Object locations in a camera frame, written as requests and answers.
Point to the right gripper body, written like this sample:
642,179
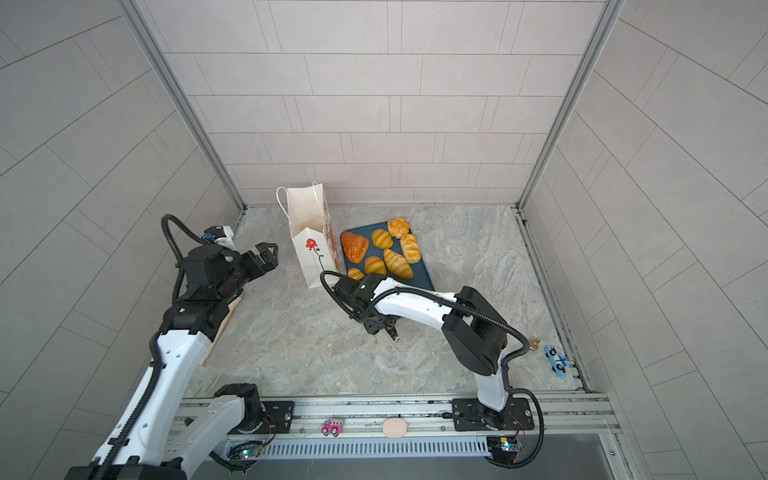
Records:
376,323

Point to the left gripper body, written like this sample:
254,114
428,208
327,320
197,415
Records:
237,275

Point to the striped long bread front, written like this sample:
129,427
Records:
355,274

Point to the white paper gift bag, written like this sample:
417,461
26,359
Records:
311,230

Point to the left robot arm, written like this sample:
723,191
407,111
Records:
139,447

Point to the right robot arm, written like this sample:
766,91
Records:
479,337

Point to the red-brown triangular bread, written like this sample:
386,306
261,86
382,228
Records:
355,246

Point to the croissant bread centre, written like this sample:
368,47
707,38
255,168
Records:
397,265

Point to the striped bread right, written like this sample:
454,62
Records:
410,248

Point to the round flower bread top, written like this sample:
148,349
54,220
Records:
398,227

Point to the small striped bun middle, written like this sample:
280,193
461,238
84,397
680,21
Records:
374,264

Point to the small striped bun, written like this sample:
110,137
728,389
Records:
374,264
382,239

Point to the teal tray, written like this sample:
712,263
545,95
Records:
421,277

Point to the small striped bun upper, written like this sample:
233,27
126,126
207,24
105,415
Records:
382,239

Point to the pink toy car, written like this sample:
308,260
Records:
332,427

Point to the pink oval eraser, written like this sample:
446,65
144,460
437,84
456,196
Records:
394,428

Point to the left circuit board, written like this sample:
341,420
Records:
247,451

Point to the circuit board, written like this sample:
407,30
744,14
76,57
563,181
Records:
504,450
247,451

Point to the right circuit board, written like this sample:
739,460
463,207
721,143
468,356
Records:
504,450

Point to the blue toy car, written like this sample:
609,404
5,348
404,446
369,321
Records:
559,362

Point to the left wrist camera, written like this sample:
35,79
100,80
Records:
220,235

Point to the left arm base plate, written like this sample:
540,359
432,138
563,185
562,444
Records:
272,417

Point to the aluminium rail frame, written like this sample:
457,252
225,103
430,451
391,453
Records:
429,434

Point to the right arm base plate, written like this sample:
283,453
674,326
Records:
468,414

